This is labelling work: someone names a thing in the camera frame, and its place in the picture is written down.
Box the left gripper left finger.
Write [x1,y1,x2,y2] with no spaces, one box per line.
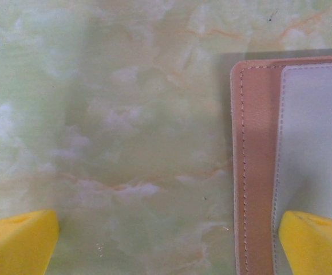
[0,209,61,275]

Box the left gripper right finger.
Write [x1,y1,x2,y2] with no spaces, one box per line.
[278,210,332,275]

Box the brown leather card holder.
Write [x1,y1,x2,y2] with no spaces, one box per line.
[229,54,332,275]

